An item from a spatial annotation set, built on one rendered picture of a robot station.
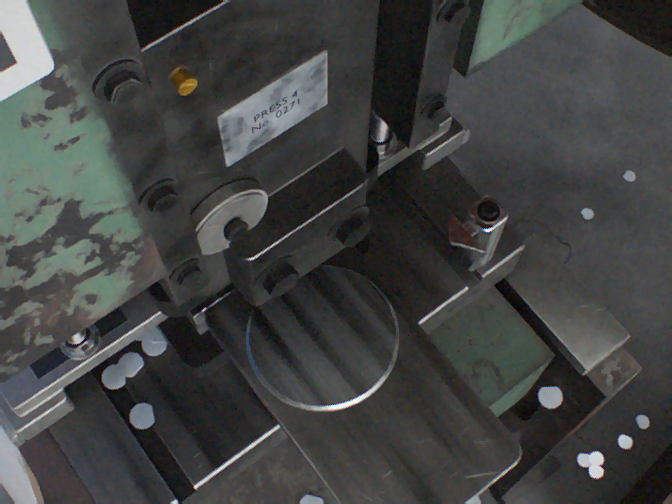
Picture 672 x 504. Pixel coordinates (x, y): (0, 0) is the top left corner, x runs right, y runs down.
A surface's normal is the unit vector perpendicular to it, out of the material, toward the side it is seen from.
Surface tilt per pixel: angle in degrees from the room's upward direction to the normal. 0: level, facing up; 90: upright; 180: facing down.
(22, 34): 90
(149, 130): 90
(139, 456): 0
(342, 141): 90
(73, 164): 90
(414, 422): 0
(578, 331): 0
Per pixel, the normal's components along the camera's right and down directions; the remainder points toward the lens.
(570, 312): 0.01, -0.40
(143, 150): 0.61, 0.73
